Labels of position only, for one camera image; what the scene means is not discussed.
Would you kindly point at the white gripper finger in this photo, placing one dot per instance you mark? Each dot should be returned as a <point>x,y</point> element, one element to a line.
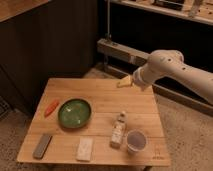
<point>143,88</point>

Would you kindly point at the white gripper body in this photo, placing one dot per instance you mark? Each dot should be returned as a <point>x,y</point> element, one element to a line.
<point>137,78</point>

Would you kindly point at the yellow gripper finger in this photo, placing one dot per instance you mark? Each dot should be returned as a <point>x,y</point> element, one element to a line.
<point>125,82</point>

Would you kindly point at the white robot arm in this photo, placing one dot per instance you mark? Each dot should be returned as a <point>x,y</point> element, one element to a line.
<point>170,63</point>

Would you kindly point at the small clear bottle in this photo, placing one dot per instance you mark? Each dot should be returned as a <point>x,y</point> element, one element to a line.
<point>118,131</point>

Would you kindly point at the wooden table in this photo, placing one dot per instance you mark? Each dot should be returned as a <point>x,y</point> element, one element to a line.
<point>107,101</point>

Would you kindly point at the clear plastic cup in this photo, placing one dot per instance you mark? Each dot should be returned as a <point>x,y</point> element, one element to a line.
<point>136,142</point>

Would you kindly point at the green round bowl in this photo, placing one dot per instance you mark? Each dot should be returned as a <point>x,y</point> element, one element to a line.
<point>74,113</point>

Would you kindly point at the white rectangular block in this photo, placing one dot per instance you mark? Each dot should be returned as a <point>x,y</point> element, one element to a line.
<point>84,151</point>

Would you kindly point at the orange carrot toy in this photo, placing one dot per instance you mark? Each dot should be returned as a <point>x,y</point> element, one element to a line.
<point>52,106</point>

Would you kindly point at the wooden shelf with items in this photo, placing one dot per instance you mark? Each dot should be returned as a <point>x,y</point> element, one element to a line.
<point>200,11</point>

